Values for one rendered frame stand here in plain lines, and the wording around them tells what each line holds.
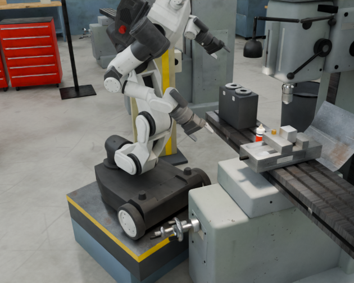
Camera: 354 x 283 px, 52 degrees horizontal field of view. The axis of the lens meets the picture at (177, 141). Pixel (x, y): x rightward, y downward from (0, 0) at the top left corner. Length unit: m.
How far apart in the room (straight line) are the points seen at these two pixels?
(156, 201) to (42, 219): 1.26
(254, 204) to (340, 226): 0.39
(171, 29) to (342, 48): 0.70
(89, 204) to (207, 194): 0.87
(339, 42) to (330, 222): 0.70
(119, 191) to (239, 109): 0.83
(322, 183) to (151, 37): 0.92
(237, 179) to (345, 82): 0.72
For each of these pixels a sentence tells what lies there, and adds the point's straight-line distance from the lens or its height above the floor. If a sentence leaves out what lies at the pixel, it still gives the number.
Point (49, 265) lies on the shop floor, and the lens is 2.63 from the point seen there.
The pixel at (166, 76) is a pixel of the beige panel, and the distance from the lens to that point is 3.27.
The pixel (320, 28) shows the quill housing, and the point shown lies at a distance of 1.56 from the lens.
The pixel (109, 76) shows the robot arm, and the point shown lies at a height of 1.32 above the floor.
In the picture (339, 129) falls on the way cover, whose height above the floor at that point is 1.01.
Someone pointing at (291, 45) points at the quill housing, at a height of 1.47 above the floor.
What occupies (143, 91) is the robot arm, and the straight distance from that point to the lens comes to 1.66.
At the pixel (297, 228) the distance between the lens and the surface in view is 1.91.
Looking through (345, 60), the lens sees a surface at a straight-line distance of 1.66.
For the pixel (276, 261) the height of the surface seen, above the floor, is 0.40.
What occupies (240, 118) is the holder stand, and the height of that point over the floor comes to 1.00.
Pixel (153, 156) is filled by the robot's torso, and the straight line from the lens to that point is 2.13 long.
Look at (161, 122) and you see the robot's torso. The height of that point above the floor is 1.01.
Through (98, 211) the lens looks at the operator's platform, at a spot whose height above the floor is 0.40.
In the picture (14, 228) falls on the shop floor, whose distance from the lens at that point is 3.03.
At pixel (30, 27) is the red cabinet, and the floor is 0.94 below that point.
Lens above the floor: 1.78
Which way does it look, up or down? 27 degrees down
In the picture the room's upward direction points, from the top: 1 degrees counter-clockwise
